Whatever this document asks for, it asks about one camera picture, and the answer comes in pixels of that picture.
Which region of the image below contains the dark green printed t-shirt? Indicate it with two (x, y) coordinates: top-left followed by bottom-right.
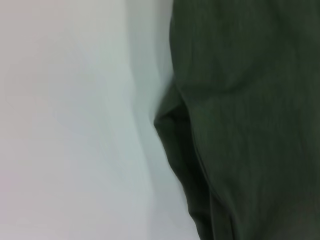
(152, 0), (320, 240)

